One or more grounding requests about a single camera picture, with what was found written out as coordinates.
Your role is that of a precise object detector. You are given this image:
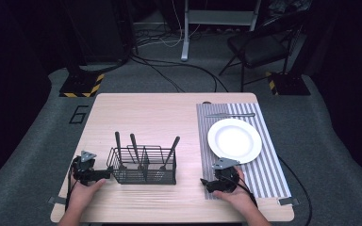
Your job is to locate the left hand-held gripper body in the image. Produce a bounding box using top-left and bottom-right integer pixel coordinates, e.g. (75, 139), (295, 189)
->
(71, 150), (98, 186)

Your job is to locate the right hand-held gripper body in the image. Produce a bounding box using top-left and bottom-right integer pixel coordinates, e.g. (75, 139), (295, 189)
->
(211, 157), (241, 193)

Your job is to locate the black wire cutlery caddy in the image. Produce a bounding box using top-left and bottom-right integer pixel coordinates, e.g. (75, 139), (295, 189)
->
(106, 144), (177, 186)

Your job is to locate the person's left hand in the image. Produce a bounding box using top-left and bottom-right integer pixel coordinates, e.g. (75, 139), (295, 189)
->
(67, 178), (107, 215)

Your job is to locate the person's right hand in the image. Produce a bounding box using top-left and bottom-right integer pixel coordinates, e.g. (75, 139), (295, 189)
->
(212, 165), (257, 216)

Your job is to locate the white plate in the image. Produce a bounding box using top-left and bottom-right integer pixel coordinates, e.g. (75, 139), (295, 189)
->
(206, 118), (263, 165)

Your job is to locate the grey tape strip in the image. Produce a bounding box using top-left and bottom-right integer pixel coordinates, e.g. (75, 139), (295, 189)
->
(47, 196), (68, 206)
(277, 197), (300, 207)

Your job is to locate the grey striped placemat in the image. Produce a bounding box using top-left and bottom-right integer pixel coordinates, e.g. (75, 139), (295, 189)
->
(196, 103), (293, 201)

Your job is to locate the silver table knife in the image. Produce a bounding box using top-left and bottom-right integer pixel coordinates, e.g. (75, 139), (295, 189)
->
(204, 112), (256, 120)

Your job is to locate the black base with hazard stripes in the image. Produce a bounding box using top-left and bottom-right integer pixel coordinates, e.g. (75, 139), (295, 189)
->
(265, 71), (312, 96)
(58, 73), (106, 99)

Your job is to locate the black folding chair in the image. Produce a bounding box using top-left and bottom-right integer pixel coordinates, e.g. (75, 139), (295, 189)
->
(218, 12), (305, 93)

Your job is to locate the white metal stand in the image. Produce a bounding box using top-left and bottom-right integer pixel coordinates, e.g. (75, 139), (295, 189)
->
(180, 0), (262, 62)

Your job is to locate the left hand-held gripper cable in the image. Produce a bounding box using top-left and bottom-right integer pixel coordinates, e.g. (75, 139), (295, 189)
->
(64, 158), (78, 212)

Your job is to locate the hand-held gripper cable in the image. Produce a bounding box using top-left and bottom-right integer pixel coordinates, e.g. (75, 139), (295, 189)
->
(221, 173), (259, 209)
(64, 158), (78, 212)

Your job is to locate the right hand-held gripper cable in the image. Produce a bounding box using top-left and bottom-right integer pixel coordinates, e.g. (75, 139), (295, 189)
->
(221, 173), (259, 209)

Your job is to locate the black-handled utensil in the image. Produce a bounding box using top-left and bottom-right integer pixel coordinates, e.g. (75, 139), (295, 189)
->
(129, 133), (143, 169)
(160, 136), (181, 171)
(114, 131), (124, 169)

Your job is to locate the black cable beside table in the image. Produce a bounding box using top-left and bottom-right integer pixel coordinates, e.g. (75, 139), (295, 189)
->
(277, 155), (314, 226)

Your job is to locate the black floor cable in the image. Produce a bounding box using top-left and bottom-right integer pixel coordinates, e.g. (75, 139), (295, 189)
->
(128, 53), (230, 94)

